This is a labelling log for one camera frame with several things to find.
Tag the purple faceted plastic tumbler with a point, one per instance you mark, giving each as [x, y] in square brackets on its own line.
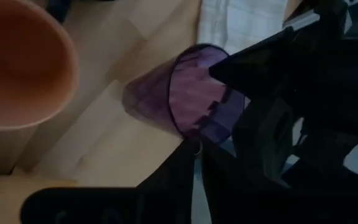
[194, 93]

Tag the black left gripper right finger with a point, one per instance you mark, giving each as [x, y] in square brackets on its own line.
[238, 193]

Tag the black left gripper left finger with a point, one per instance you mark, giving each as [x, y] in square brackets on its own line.
[172, 193]

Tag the tall beige cup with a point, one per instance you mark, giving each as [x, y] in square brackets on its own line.
[20, 62]

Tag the white waffle weave towel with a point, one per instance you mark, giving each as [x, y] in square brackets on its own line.
[244, 21]

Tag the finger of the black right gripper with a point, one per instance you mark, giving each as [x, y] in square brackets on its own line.
[259, 68]
[266, 140]

